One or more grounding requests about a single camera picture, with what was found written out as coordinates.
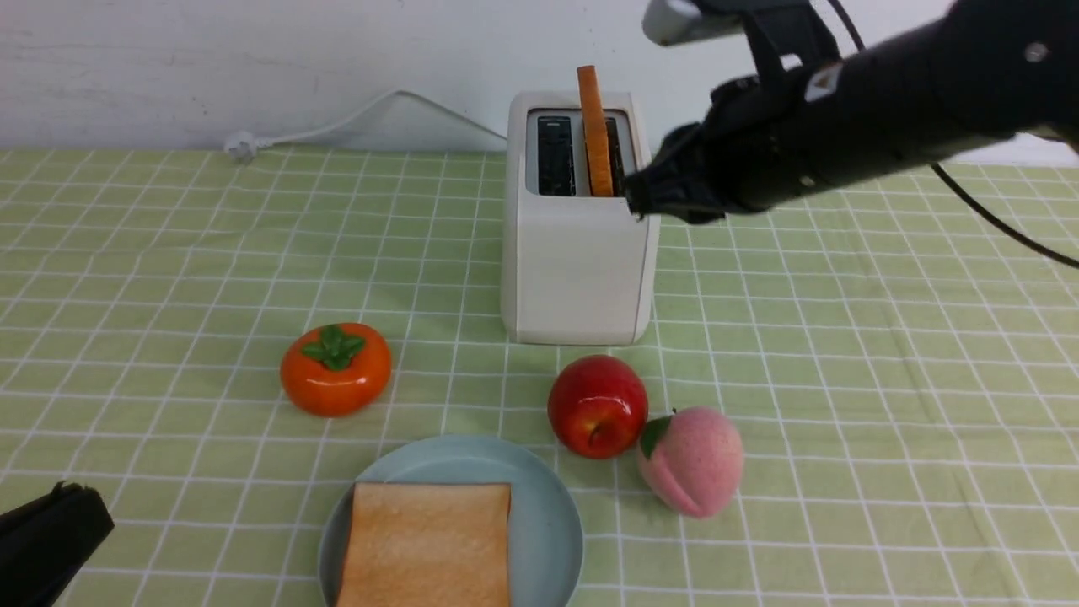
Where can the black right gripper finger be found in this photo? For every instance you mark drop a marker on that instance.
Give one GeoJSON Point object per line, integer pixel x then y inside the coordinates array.
{"type": "Point", "coordinates": [641, 194]}

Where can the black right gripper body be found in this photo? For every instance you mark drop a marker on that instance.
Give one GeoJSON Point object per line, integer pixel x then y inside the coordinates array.
{"type": "Point", "coordinates": [736, 160]}

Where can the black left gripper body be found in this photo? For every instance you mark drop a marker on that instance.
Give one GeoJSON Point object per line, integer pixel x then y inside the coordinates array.
{"type": "Point", "coordinates": [47, 540]}

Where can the toast slice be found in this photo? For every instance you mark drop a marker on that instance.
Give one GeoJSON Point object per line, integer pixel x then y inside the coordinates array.
{"type": "Point", "coordinates": [595, 132]}
{"type": "Point", "coordinates": [427, 545]}

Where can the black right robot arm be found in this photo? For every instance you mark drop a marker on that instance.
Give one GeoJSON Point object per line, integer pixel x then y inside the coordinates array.
{"type": "Point", "coordinates": [810, 121]}

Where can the white two-slot toaster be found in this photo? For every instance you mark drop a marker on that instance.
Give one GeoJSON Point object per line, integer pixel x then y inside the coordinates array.
{"type": "Point", "coordinates": [576, 270]}

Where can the red apple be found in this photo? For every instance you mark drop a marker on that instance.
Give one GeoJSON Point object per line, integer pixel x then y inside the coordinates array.
{"type": "Point", "coordinates": [598, 407]}

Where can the green checkered tablecloth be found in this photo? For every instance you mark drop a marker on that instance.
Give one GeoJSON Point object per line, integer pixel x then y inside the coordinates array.
{"type": "Point", "coordinates": [904, 379]}

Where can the pink peach with leaf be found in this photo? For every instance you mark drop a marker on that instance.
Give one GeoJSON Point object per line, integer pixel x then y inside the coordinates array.
{"type": "Point", "coordinates": [692, 460]}

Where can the orange persimmon with green leaf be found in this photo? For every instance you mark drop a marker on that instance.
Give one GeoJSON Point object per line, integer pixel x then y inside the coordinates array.
{"type": "Point", "coordinates": [337, 369]}

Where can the light blue round plate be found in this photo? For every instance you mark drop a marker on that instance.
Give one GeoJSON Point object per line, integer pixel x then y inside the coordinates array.
{"type": "Point", "coordinates": [545, 528]}

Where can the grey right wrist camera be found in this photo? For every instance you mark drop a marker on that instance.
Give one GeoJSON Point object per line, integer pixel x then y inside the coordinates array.
{"type": "Point", "coordinates": [773, 29]}

